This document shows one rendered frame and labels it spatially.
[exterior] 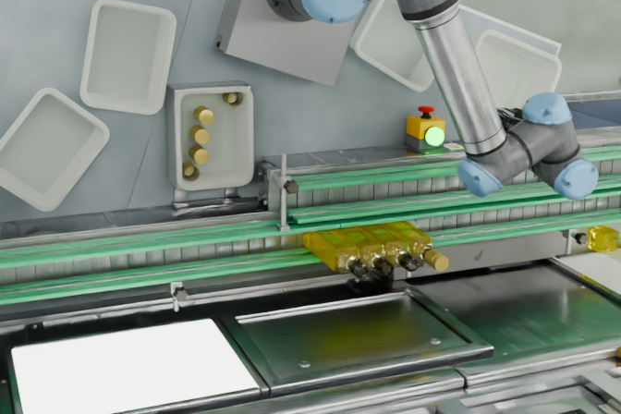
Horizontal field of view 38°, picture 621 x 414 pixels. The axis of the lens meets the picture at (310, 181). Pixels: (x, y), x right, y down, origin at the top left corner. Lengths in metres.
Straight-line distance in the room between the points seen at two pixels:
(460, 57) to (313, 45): 0.61
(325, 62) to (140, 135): 0.44
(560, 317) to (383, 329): 0.43
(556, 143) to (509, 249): 0.78
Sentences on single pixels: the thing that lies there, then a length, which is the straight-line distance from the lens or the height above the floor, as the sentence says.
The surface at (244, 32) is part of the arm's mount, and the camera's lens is 1.94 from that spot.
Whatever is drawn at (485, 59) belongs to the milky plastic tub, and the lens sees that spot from 1.97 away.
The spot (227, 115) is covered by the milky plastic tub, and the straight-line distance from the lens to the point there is 2.05.
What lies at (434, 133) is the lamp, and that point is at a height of 0.85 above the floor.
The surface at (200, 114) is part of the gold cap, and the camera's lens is 1.98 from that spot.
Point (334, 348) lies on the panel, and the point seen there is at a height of 1.21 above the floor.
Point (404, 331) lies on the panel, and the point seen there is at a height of 1.18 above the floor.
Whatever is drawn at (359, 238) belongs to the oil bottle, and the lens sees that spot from 1.95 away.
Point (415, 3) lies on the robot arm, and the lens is 1.40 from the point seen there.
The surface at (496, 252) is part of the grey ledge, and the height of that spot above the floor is 0.88.
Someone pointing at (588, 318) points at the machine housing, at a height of 1.20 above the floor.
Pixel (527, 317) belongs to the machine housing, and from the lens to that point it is 2.10.
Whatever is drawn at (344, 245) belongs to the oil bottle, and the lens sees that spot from 1.91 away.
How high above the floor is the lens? 2.69
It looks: 63 degrees down
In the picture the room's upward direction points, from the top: 125 degrees clockwise
